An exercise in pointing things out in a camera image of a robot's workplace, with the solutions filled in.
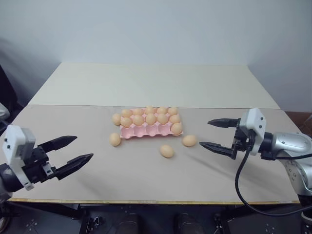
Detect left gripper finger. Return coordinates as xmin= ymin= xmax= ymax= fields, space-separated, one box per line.
xmin=37 ymin=135 xmax=78 ymax=154
xmin=55 ymin=153 xmax=95 ymax=181

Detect black floor mat white marks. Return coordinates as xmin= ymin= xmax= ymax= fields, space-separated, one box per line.
xmin=9 ymin=204 xmax=82 ymax=234

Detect dark rounded shape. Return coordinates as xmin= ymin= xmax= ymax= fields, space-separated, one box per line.
xmin=173 ymin=213 xmax=205 ymax=234
xmin=116 ymin=211 xmax=140 ymax=234

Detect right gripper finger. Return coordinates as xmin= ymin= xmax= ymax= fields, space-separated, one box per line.
xmin=207 ymin=117 xmax=241 ymax=129
xmin=199 ymin=141 xmax=234 ymax=159

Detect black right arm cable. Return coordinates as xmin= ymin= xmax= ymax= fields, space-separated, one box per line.
xmin=234 ymin=143 xmax=304 ymax=217

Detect dark draped object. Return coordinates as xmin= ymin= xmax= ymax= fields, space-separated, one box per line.
xmin=0 ymin=63 xmax=20 ymax=119

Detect pink egg tray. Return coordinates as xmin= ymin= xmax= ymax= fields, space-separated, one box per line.
xmin=119 ymin=111 xmax=184 ymax=139

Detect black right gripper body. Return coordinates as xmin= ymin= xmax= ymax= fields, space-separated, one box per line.
xmin=230 ymin=126 xmax=256 ymax=161

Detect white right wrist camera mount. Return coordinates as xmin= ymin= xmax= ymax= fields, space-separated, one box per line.
xmin=237 ymin=108 xmax=268 ymax=156

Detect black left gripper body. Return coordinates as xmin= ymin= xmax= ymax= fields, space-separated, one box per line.
xmin=21 ymin=145 xmax=59 ymax=185

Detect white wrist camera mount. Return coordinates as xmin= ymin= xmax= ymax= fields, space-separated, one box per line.
xmin=1 ymin=124 xmax=36 ymax=192
xmin=237 ymin=108 xmax=268 ymax=156

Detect beige table cloth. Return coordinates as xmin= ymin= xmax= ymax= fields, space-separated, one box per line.
xmin=6 ymin=105 xmax=301 ymax=203

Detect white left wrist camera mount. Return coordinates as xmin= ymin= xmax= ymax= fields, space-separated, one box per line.
xmin=1 ymin=124 xmax=36 ymax=192

